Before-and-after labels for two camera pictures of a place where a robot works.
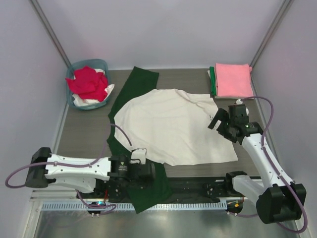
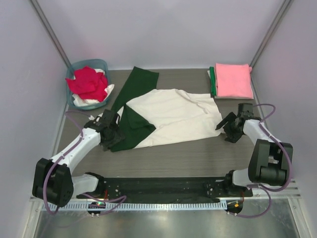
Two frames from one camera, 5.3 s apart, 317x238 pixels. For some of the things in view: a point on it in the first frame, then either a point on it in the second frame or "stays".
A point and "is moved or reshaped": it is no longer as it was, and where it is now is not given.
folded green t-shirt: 212,81 stays
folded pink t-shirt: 234,80 stays
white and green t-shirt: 170,128 is moved or reshaped
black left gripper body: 137,183 -> 114,133
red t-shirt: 88,84 stays
